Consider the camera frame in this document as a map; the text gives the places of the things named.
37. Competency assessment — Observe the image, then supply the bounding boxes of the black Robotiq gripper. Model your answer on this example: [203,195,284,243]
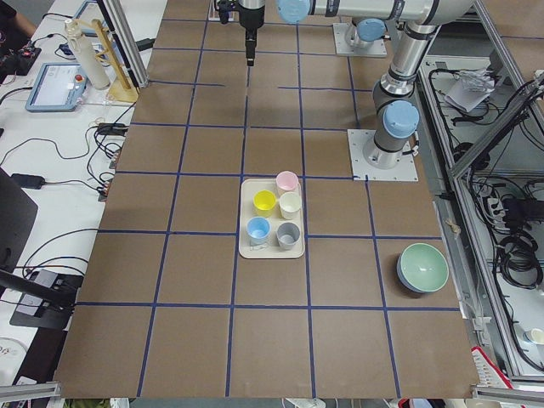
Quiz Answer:
[238,0,265,66]

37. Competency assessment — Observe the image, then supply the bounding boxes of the pink plastic cup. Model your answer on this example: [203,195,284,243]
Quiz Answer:
[275,171,299,196]

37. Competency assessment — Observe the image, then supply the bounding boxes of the yellow plastic cup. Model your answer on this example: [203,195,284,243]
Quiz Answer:
[252,190,276,218]

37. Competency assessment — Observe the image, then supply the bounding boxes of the cream plastic cup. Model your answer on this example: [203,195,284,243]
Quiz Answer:
[279,191,302,219]

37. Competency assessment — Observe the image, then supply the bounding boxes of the light blue plastic cup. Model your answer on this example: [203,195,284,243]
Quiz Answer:
[246,217,270,246]

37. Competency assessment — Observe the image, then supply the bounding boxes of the grey plastic cup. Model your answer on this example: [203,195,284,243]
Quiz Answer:
[276,222,301,251]

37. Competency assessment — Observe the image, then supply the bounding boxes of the paper cup under table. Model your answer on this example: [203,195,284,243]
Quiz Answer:
[524,328,544,345]

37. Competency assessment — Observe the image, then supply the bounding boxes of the wooden rack stand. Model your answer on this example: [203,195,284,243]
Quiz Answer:
[75,19,138,103]

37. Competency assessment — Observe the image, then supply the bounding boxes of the beige water bottle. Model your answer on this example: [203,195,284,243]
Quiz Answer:
[65,19,111,90]

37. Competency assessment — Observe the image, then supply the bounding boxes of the cream plastic tray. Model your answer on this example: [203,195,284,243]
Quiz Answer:
[239,178,305,259]

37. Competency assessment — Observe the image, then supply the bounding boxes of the blue teach pendant tablet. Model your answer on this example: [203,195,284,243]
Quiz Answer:
[25,63,88,112]

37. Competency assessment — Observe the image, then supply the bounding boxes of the crumpled white paper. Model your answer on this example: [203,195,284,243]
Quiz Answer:
[445,68,496,113]

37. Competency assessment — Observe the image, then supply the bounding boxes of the black power adapter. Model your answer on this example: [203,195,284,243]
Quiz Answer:
[11,173,46,190]

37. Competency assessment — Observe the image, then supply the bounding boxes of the green and blue bowl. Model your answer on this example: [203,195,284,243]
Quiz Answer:
[396,242,450,293]

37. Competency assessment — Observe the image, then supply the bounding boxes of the black monitor stand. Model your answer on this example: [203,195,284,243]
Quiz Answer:
[1,172,83,330]

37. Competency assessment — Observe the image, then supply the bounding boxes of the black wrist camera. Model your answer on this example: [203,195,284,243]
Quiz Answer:
[213,0,236,25]

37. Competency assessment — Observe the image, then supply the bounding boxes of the aluminium frame post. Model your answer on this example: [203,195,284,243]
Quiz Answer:
[97,0,149,88]

